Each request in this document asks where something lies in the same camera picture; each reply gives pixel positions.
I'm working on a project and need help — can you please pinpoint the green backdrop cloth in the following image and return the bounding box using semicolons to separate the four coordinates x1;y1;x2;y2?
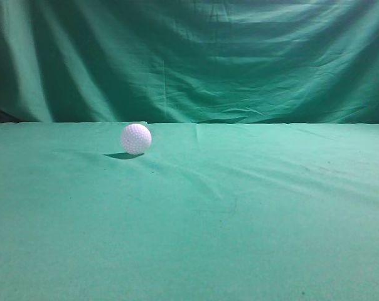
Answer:
0;1;379;124

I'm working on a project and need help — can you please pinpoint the white dimpled golf ball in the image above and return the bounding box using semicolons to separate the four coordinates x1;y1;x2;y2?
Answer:
121;124;152;155

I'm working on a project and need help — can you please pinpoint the green table cloth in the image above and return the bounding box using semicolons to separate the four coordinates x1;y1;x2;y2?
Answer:
0;123;379;300

